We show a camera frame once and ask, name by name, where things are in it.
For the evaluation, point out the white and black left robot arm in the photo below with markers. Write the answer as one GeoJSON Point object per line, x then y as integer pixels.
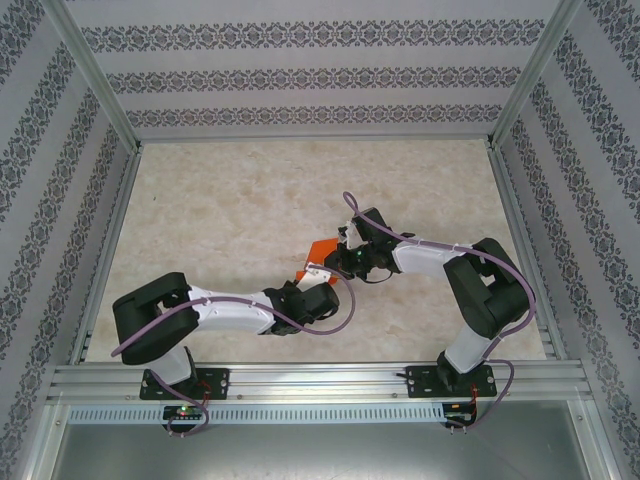
{"type": "Point", "coordinates": [235, 312]}

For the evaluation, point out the grey sheet metal panel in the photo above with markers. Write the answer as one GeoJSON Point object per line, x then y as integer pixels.
{"type": "Point", "coordinates": [320, 455]}

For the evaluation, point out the orange cloth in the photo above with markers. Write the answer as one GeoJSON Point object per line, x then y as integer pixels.
{"type": "Point", "coordinates": [322, 252]}

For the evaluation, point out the aluminium mounting rail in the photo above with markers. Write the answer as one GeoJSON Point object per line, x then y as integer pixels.
{"type": "Point", "coordinates": [320, 380]}

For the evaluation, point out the aluminium frame post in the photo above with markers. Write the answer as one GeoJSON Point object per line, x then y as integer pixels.
{"type": "Point", "coordinates": [532, 75]}
{"type": "Point", "coordinates": [95, 75]}

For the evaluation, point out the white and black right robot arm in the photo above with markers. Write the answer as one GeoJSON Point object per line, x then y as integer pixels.
{"type": "Point", "coordinates": [425, 260]}

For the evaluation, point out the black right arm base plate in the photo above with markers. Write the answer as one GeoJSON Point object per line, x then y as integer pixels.
{"type": "Point", "coordinates": [420, 382]}

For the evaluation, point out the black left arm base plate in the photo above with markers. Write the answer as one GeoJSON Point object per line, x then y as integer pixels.
{"type": "Point", "coordinates": [217, 382]}

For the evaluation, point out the aluminium side rail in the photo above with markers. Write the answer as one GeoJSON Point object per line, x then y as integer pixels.
{"type": "Point", "coordinates": [511, 200]}
{"type": "Point", "coordinates": [119, 200]}

